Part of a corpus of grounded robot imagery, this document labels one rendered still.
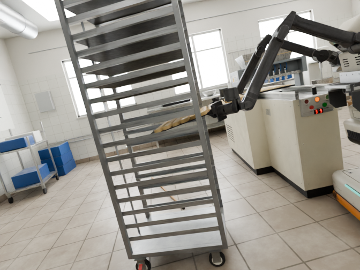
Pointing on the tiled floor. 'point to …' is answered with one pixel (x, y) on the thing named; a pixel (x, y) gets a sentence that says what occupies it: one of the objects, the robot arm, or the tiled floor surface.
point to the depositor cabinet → (249, 139)
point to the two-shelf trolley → (35, 166)
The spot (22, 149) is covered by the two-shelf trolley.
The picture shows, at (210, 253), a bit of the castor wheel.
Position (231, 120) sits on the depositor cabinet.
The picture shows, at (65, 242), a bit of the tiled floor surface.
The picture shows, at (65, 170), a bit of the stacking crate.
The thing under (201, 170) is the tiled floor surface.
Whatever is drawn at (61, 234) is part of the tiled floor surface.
